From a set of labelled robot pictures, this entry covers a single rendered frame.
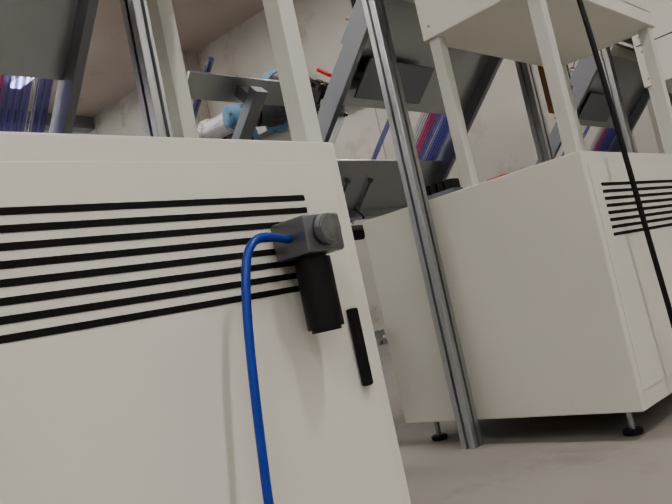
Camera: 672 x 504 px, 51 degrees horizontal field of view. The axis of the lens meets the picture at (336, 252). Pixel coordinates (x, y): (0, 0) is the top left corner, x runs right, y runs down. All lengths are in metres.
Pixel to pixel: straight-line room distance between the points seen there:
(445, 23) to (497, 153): 4.78
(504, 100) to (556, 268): 4.99
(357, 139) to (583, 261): 5.90
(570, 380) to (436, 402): 0.38
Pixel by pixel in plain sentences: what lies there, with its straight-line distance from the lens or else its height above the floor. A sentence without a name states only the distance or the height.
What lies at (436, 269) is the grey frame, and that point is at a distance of 1.75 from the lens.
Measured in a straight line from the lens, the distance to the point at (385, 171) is 2.38.
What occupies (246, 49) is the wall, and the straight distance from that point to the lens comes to 8.60.
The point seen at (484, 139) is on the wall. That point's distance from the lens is 6.60.
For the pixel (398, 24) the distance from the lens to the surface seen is 2.10.
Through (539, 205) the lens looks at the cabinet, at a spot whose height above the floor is 0.53.
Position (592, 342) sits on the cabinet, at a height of 0.21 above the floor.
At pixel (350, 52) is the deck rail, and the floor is 1.07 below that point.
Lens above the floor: 0.40
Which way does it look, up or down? 5 degrees up
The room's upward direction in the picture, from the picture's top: 12 degrees counter-clockwise
